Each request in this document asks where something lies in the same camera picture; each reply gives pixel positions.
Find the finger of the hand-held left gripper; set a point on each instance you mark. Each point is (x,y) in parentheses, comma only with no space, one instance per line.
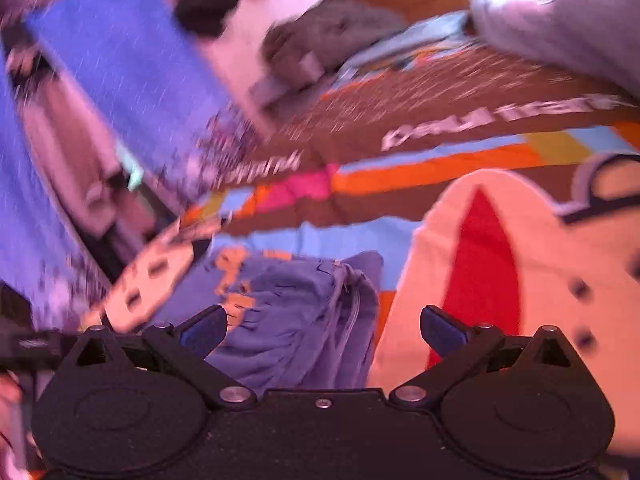
(35,345)

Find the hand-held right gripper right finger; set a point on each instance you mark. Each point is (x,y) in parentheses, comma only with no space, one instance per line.
(440,332)

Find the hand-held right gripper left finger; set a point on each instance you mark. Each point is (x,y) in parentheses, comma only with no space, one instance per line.
(205,330)

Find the blue pants with orange print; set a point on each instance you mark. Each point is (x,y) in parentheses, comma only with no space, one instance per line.
(290,320)

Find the pale pink cloth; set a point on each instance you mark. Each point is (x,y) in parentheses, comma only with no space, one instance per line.
(75,150)

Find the printed blanket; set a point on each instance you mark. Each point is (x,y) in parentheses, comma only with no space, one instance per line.
(450,110)

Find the blue speckled cloth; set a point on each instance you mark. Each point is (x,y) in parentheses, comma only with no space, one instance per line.
(125,70)

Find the grey knit cloth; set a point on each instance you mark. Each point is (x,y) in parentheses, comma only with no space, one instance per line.
(330,30)

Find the black item with white marks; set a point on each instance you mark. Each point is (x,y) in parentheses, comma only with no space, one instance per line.
(205,5)

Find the light lilac garment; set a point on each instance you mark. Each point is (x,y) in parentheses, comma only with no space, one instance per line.
(560,15)

